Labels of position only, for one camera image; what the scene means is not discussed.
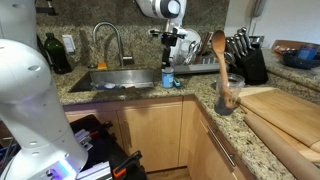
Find steel gooseneck faucet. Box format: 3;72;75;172
92;21;135;68

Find blue box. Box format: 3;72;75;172
296;44;319;62

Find dark green glass bottle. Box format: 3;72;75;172
44;32;73;75

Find black metal bar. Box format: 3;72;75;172
34;5;56;16

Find blue label soap pump bottle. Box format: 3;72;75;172
161;65;175;89

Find wooden spoon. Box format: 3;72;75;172
211;29;236;108

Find wooden rolling pin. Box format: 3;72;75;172
243;111;320;180

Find white wall outlet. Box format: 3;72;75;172
61;34;77;54

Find stainless steel sink basin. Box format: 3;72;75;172
69;68;157;94

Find dark blue bowl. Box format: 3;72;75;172
282;49;320;70

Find black orange clamp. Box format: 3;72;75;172
89;121;114;138
112;150;144;179

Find steel drawer handle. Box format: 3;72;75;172
206;124;237;168

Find black knife block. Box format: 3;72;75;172
229;48;269;86

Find thin wooden cutting board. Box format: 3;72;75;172
266;123;320;164

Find grey dish rack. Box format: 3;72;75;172
173;54;228;75

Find thick wooden cutting board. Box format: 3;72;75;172
238;87;320;148

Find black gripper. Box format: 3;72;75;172
161;33;180;69

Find silver ladle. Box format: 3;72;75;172
183;40;201;66

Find dark wooden utensil bundle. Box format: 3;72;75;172
193;31;214;64

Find steel handle knife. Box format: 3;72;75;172
240;26;252;51
236;30;247;54
225;37;238;59
232;33;243;57

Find silver aluminium rails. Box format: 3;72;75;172
73;129;113;180

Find clear plastic container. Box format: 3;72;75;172
176;41;188;65

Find grey wall phone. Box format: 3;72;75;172
252;0;268;18

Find wooden tray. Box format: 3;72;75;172
270;39;320;56

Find white plate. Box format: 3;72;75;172
181;28;203;63

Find clear plastic cup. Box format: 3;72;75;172
213;73;246;117

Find cabinet door handle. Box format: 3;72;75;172
123;120;133;149

